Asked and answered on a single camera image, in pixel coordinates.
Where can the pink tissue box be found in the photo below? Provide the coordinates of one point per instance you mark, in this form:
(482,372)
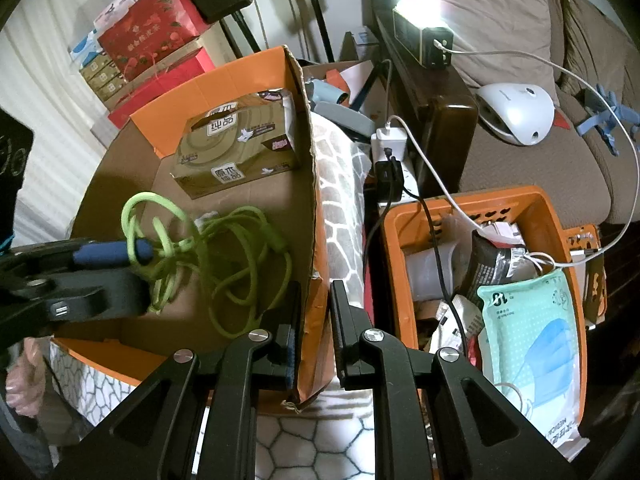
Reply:
(120,7)

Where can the orange cardboard box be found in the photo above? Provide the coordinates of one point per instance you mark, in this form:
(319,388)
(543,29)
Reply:
(225,85)

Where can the red white packet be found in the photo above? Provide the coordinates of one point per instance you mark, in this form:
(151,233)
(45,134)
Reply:
(505,232)

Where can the person's left hand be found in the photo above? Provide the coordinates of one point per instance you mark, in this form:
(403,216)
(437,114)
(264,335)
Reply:
(25,375)

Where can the black speaker stand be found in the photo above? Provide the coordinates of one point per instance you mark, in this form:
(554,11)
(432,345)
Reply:
(240,35)
(320,25)

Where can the small tan tissue box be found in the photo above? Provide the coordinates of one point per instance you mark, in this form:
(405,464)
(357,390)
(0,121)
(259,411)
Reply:
(106,81)
(97,67)
(116,95)

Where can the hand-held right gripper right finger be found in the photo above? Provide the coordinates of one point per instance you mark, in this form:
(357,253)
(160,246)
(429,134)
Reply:
(345,340)

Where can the brown back cushion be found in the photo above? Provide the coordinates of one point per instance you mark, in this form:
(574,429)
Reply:
(600,35)

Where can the small blue white box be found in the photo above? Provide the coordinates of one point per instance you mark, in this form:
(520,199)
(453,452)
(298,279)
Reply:
(362,45)

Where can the red gift box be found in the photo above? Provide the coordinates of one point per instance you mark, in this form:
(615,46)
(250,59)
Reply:
(150,30)

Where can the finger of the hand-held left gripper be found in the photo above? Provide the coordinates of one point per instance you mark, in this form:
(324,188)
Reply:
(105,254)
(110,295)

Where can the white printed packet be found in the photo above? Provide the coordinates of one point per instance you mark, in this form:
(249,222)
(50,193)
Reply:
(450,330)

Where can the orange plastic basket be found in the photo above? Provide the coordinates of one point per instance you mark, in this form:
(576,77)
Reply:
(530,205)

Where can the light blue tube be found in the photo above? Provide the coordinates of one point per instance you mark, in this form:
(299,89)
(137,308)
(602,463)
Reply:
(325,91)

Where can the black snack packet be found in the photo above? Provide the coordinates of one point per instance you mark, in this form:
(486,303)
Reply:
(487,270)

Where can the beige cushion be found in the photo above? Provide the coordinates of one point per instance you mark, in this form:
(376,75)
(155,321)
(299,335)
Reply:
(490,10)

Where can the white handheld appliance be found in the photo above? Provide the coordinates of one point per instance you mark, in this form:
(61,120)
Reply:
(515,110)

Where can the brown sofa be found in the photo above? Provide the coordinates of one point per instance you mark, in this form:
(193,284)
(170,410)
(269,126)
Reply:
(540,175)

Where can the black charger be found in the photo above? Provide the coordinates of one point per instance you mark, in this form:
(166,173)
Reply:
(390,180)

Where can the white charger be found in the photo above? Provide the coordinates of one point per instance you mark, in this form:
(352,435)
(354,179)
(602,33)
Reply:
(390,140)

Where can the cluttered cardboard box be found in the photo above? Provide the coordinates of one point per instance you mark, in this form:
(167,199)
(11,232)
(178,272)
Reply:
(320,67)

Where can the white power strip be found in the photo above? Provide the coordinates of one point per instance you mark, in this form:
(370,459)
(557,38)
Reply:
(412,180)

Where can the tan tissue pack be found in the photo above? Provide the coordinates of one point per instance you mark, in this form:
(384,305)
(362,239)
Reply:
(235,150)

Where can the red gift bag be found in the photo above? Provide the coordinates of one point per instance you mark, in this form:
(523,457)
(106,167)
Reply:
(165,85)

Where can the grey case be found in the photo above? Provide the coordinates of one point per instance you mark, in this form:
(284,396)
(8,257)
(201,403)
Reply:
(345,117)

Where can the bright portable lamp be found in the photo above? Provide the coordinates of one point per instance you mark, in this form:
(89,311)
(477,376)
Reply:
(435,45)

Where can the cream curtain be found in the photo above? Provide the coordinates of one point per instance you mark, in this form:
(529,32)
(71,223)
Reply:
(45,85)

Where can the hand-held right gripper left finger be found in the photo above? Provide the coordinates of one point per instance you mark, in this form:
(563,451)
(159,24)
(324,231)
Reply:
(295,345)

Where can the teal face mask pack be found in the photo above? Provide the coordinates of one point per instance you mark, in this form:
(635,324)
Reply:
(525,320)

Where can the blue white tissue pack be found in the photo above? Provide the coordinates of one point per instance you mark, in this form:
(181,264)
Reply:
(85,50)

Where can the white plastic cup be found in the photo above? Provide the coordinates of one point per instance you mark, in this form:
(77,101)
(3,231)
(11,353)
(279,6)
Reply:
(425,270)

